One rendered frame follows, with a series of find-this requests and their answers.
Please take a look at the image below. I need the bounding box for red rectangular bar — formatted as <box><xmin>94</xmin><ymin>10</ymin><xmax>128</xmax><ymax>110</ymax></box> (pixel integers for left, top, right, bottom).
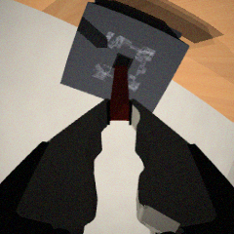
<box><xmin>110</xmin><ymin>65</ymin><xmax>129</xmax><ymax>121</ymax></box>

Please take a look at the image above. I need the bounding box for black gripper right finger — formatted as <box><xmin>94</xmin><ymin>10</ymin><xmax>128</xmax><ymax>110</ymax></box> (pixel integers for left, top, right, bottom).
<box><xmin>129</xmin><ymin>98</ymin><xmax>234</xmax><ymax>234</ymax></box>

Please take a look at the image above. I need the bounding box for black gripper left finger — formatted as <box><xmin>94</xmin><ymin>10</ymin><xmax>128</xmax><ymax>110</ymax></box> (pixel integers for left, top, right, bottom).
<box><xmin>0</xmin><ymin>98</ymin><xmax>110</xmax><ymax>234</ymax></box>

